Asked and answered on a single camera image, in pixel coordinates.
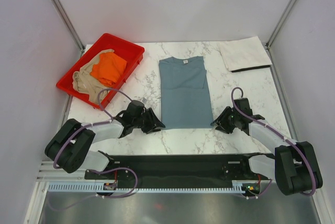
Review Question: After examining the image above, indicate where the white folded mat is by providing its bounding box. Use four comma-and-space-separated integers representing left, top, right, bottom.
218, 36, 272, 72

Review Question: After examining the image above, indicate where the purple cable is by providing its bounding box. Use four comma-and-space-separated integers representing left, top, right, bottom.
53, 87, 134, 170
231, 86, 319, 196

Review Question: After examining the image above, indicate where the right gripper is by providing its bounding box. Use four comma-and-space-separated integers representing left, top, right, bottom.
210, 106, 240, 134

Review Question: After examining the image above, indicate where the red plastic bin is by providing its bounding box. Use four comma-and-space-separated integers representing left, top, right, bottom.
56, 33, 144, 109

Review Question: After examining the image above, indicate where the beige t-shirt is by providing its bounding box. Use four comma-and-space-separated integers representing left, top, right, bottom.
72, 49, 114, 104

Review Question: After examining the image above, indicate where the left aluminium frame post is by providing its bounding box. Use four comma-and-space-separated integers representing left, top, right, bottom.
51, 0, 85, 53

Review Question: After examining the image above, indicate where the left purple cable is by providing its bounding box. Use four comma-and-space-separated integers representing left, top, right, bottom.
53, 87, 134, 170

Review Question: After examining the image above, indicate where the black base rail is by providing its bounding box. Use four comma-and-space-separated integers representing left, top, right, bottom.
84, 153, 267, 187

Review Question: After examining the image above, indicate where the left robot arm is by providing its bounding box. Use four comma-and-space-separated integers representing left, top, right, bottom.
44, 100, 165, 173

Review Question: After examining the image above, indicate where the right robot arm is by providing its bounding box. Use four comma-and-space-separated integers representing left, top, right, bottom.
211, 98, 323, 195

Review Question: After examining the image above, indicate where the right aluminium frame post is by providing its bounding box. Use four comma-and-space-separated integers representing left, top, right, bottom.
264, 0, 298, 51

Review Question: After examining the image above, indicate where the grey-blue t-shirt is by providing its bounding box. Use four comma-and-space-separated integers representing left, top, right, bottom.
159, 56, 214, 129

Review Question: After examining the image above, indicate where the orange t-shirt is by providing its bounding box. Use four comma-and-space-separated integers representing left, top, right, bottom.
90, 52, 127, 87

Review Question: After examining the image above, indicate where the aluminium frame post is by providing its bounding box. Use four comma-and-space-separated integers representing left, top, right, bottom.
51, 0, 85, 53
264, 0, 298, 51

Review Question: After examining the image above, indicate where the white slotted cable duct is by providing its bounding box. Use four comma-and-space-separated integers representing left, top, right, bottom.
47, 181, 260, 194

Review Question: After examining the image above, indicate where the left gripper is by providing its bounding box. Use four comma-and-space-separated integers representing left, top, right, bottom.
132, 108, 164, 135

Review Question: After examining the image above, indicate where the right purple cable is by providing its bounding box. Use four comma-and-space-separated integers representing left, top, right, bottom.
231, 86, 319, 196

